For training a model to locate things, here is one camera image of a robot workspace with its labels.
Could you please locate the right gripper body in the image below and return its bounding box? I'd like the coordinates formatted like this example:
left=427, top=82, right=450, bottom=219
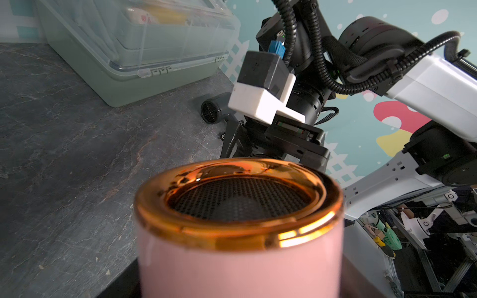
left=245, top=119, right=330, bottom=173

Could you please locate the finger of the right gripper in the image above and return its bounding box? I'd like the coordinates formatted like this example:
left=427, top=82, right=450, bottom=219
left=220, top=120, right=253, bottom=158

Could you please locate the pink hair dryer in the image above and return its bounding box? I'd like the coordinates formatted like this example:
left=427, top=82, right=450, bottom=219
left=134, top=158, right=344, bottom=298

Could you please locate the black magenta hair dryer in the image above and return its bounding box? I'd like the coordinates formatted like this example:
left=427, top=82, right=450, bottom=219
left=200, top=92, right=237, bottom=124

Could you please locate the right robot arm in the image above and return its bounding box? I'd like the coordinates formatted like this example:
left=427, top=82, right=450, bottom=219
left=221, top=1, right=477, bottom=221

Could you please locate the green clear-lid storage box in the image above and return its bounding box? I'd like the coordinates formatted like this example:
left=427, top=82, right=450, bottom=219
left=36, top=1, right=240, bottom=108

